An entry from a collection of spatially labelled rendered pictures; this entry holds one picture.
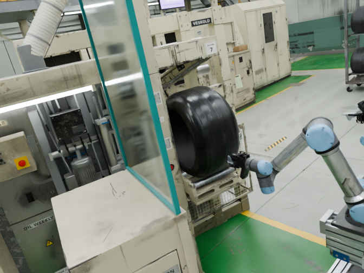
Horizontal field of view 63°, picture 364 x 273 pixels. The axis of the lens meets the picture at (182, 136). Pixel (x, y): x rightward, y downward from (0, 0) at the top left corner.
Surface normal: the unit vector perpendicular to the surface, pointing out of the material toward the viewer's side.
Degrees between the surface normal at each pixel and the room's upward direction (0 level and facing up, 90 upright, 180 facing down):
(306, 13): 90
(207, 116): 57
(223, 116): 63
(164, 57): 90
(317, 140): 83
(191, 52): 90
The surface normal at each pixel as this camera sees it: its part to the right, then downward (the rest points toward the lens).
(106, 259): 0.47, 0.19
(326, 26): -0.73, 0.36
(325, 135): -0.51, 0.28
